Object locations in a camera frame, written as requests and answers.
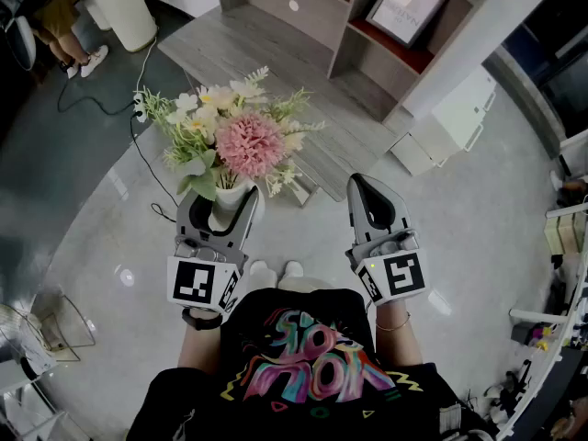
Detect tall white cylinder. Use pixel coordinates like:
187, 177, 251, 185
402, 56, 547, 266
86, 0, 159, 53

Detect white drawer cabinet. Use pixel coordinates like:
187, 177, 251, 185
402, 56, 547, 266
389, 64, 498, 177

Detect black framed picture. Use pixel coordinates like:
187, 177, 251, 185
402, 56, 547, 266
365, 0, 449, 51

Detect person's left forearm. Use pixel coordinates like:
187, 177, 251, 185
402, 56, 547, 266
176, 308, 225, 371

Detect black cable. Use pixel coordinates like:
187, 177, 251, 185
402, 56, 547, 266
129, 112, 181, 224
56, 62, 139, 117

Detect person's pale trousers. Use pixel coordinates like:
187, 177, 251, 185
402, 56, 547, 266
277, 276, 336, 294

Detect person's right forearm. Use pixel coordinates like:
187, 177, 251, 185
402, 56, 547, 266
374, 299, 424, 368

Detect metal wire rack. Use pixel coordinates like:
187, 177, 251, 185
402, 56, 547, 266
0, 291, 97, 368

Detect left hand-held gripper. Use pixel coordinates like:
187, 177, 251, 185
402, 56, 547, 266
165, 185, 262, 314

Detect black printed t-shirt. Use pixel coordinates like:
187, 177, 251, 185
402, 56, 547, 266
126, 287, 500, 441

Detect white shelving rack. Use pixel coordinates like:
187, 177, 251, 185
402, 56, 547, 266
495, 199, 588, 441

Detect flowers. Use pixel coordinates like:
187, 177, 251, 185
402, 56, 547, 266
132, 65, 327, 225

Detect black wristband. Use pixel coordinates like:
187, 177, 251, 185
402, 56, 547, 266
181, 308, 224, 332

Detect white power strip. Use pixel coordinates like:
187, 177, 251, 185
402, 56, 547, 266
131, 91, 149, 124

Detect person's white shoe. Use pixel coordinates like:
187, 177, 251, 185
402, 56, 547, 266
279, 259, 306, 288
247, 259, 279, 289

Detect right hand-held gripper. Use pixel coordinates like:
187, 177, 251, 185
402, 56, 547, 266
345, 173, 428, 308

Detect thin gold bracelet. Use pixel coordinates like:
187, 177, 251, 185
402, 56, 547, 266
375, 311, 412, 333

